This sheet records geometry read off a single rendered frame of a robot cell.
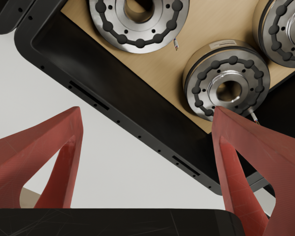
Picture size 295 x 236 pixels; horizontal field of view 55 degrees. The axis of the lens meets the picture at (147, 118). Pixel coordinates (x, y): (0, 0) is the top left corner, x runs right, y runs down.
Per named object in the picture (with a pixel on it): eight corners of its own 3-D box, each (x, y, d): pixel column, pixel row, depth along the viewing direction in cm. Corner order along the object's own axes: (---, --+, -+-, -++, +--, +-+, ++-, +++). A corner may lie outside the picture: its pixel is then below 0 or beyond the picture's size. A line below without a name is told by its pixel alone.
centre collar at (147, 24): (140, 40, 31) (140, 41, 30) (104, 7, 29) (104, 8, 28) (173, 5, 29) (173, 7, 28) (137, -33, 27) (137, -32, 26)
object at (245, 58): (218, 132, 39) (219, 135, 39) (168, 88, 35) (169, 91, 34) (284, 86, 35) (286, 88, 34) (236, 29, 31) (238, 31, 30)
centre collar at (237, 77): (223, 113, 37) (224, 115, 36) (199, 90, 34) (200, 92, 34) (256, 88, 35) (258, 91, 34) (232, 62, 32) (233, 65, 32)
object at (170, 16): (141, 68, 33) (141, 70, 33) (69, 6, 29) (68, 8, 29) (208, 3, 29) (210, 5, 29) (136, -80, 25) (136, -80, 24)
